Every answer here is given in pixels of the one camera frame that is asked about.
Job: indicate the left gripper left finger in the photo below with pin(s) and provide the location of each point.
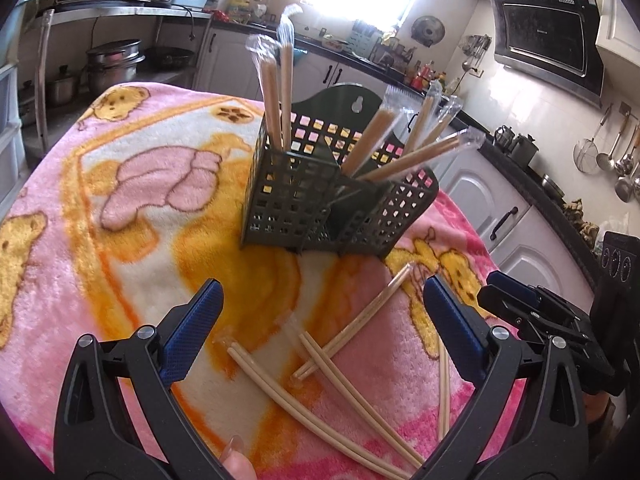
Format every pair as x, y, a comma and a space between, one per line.
94, 436

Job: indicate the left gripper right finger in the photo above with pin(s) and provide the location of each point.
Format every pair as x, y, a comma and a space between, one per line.
525, 418

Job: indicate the chopsticks pair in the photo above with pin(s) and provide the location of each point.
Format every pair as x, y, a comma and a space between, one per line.
277, 394
263, 50
466, 139
286, 37

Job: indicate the person right hand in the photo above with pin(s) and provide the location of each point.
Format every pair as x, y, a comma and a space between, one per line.
595, 405

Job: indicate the person left hand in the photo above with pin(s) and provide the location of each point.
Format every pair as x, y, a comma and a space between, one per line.
236, 463

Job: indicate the pink cartoon blanket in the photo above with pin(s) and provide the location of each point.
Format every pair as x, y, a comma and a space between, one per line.
138, 205

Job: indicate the steel kettle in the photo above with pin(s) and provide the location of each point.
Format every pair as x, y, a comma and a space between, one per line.
504, 137

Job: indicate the dark green utensil basket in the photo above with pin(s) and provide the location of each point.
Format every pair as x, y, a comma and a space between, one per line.
299, 199

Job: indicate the black range hood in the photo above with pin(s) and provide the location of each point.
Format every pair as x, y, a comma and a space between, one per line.
554, 41

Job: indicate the stacked steel pots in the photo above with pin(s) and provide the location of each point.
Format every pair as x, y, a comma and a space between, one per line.
113, 63

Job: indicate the wire skimmer strainer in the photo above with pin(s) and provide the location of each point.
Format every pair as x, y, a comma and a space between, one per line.
586, 150

